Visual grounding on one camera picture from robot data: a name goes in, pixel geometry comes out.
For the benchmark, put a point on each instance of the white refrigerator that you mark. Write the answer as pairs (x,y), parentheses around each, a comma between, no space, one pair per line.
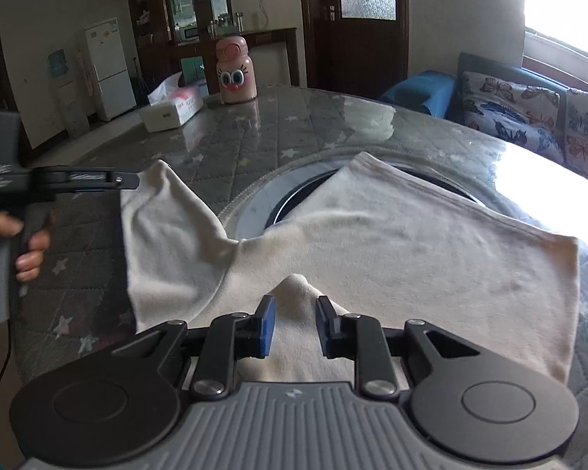
(107,69)

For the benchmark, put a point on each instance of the cream white shirt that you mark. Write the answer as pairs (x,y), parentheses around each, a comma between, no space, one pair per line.
(376,242)

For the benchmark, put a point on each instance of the dark wooden cabinet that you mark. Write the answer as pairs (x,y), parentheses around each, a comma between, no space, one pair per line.
(168,33)

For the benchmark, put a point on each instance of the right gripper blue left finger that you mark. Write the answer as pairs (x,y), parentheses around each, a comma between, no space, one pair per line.
(229,339)

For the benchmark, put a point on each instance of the left butterfly print cushion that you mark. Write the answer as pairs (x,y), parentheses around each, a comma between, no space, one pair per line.
(523,115)

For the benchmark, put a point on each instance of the white tissue box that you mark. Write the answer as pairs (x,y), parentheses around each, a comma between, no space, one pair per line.
(171,105)

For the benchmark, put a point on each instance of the dark wooden glass door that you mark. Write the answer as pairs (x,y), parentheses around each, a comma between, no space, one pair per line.
(358,47)

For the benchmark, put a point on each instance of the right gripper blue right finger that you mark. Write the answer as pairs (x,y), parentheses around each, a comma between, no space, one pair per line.
(361,340)

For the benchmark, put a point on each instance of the pink cartoon thermos bottle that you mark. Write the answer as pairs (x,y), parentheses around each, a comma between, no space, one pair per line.
(235,71)

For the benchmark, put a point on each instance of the blue sofa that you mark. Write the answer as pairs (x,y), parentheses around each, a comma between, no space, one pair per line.
(438,94)

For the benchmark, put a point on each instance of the person's left hand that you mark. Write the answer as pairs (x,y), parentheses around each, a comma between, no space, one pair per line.
(28,264)

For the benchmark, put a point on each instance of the window with frame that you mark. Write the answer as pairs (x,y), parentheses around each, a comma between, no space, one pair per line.
(568,5)

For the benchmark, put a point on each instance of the right butterfly print cushion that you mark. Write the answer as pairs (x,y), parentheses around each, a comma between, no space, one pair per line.
(576,131)

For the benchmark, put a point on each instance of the butterfly print cushion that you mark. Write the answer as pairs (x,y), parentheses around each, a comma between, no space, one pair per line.
(523,115)
(576,131)

